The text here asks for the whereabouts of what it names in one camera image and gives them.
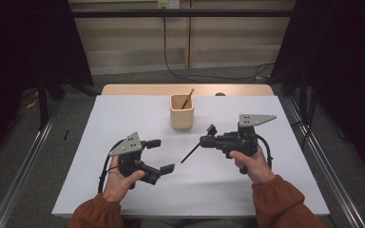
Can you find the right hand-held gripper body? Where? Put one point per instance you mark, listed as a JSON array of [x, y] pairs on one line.
[[244, 141]]

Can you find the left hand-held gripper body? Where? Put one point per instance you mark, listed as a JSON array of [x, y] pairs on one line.
[[130, 163]]

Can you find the beige square cup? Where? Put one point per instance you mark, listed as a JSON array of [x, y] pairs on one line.
[[181, 120]]

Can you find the person's left hand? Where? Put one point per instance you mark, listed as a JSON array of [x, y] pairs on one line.
[[117, 186]]

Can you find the person's right hand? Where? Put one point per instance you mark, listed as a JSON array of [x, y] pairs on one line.
[[256, 167]]

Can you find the white table mat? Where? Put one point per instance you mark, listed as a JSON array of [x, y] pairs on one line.
[[183, 193]]

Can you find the wooden table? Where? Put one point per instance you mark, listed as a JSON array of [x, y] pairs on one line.
[[139, 89]]

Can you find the small black stick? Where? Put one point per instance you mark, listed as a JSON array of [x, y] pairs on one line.
[[66, 134]]

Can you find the black metal stand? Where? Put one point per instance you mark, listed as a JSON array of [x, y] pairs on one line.
[[43, 104]]

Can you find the small yellow object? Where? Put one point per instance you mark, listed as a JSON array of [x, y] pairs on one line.
[[31, 104]]

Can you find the black horizontal bar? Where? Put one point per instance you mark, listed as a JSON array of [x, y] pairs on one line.
[[202, 13]]

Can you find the black curtain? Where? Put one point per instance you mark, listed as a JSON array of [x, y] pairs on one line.
[[345, 63], [12, 47]]

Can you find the aluminium floor rail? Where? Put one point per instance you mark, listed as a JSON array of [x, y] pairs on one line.
[[335, 177], [22, 180]]

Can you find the white wall socket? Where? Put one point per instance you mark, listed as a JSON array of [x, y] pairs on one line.
[[173, 3]]

